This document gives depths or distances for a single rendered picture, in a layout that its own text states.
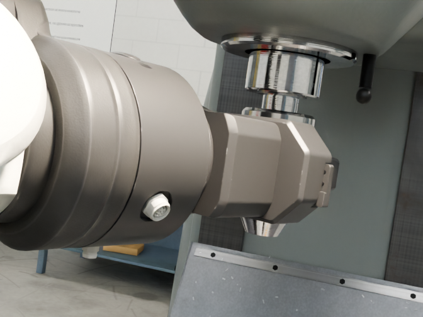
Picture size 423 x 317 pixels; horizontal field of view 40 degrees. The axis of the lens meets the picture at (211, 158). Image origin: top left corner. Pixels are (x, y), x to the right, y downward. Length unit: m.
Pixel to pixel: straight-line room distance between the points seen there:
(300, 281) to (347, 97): 0.24
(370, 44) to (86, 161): 0.19
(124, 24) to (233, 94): 4.42
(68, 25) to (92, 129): 5.20
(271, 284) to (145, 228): 0.50
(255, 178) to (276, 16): 0.08
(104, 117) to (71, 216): 0.04
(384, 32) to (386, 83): 0.41
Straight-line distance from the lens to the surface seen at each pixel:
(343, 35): 0.32
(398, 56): 0.56
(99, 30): 5.25
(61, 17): 5.46
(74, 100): 0.22
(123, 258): 4.29
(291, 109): 0.36
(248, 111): 0.36
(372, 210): 0.74
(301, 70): 0.35
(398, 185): 0.74
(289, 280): 0.75
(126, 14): 5.17
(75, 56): 0.23
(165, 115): 0.24
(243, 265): 0.76
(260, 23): 0.31
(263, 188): 0.29
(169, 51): 4.95
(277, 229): 0.37
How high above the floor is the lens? 1.25
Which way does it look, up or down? 3 degrees down
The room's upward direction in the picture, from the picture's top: 8 degrees clockwise
